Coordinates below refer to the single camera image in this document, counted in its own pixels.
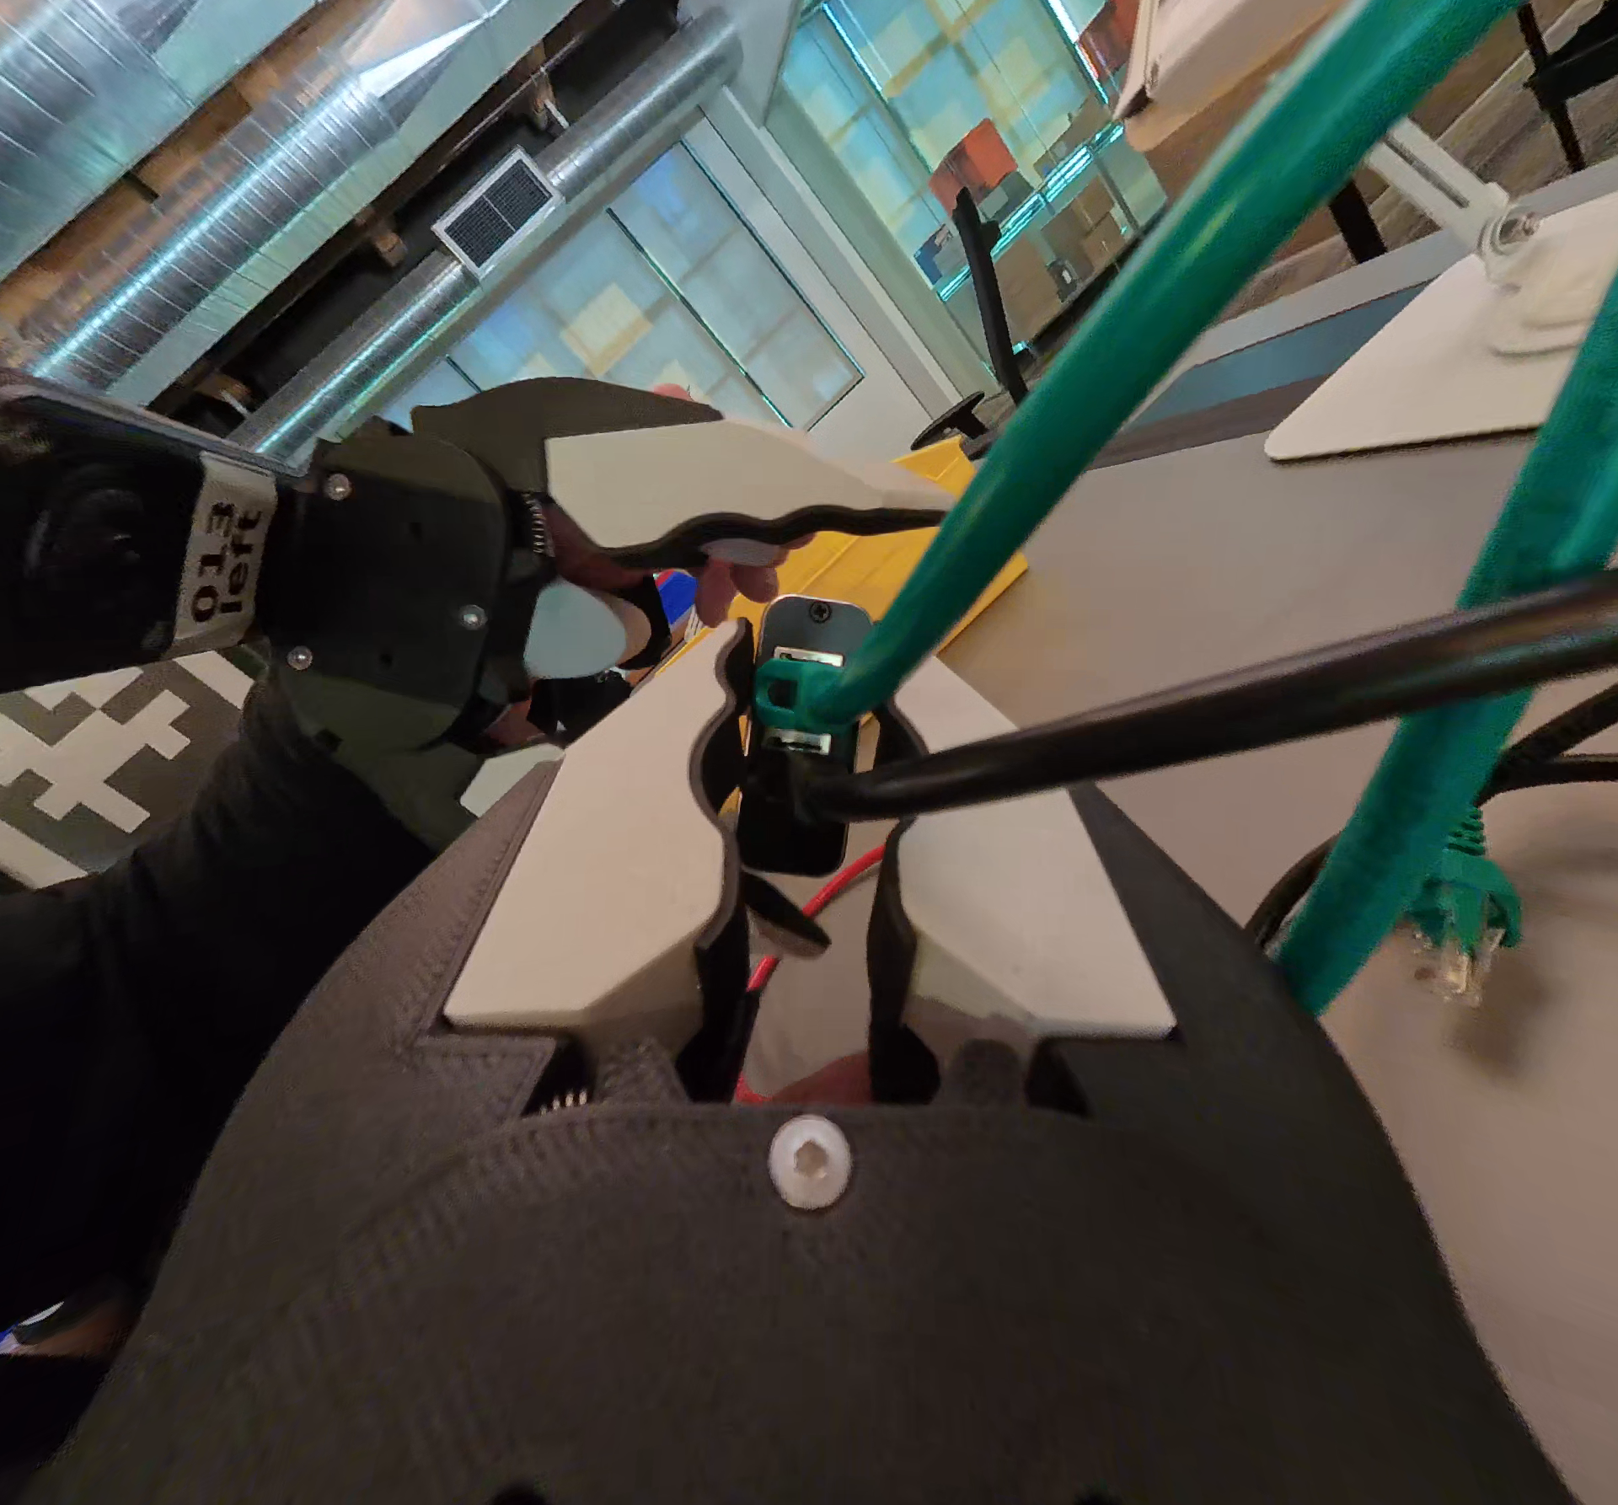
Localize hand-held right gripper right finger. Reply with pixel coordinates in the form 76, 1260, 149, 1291
865, 656, 1179, 1105

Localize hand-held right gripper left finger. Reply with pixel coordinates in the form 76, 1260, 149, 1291
445, 622, 759, 1039

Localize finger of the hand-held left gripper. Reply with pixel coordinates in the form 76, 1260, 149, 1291
540, 417, 955, 566
523, 571, 684, 675

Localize yellow plastic bin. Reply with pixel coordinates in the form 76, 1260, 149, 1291
657, 450, 1033, 701

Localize black ethernet splitter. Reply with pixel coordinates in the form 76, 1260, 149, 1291
733, 596, 875, 883

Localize black ethernet cable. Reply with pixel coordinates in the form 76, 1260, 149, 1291
738, 576, 1618, 954

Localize green ethernet cable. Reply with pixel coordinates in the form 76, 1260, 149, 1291
750, 0, 1618, 1017

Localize person's left forearm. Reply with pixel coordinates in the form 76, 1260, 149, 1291
0, 646, 570, 1424

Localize person's left hand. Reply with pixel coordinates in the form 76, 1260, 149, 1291
553, 512, 785, 634

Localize black stand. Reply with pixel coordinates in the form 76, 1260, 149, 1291
910, 188, 1057, 455

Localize white vent grille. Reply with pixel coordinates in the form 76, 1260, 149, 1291
429, 146, 565, 276

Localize checkered pattern board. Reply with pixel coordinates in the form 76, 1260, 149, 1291
0, 653, 260, 894

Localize instruction sheet board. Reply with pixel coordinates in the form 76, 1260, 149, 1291
1111, 0, 1432, 126

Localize red ethernet cable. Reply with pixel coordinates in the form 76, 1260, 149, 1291
736, 843, 889, 1105

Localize round silver ventilation duct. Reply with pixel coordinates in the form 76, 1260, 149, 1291
25, 8, 749, 464

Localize rectangular silver ventilation duct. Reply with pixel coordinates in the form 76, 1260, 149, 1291
0, 0, 712, 283

